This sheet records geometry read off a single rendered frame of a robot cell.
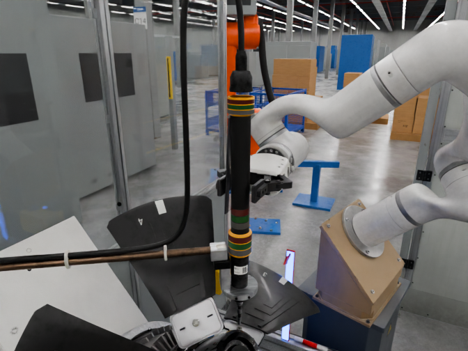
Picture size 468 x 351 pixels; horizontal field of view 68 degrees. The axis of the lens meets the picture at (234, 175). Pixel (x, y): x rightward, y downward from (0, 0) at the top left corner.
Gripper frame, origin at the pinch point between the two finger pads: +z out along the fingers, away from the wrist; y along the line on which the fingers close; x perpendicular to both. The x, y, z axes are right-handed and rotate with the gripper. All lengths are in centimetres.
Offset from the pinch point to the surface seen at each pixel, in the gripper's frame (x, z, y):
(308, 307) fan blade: -36.7, -19.9, -9.8
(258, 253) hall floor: -149, -206, 76
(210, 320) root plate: -25.1, 5.8, 3.1
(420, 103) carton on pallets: -69, -750, -52
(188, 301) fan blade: -22.5, 5.9, 7.8
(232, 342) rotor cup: -26.1, 7.7, -2.4
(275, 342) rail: -67, -35, 3
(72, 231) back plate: -16.9, 3.1, 41.2
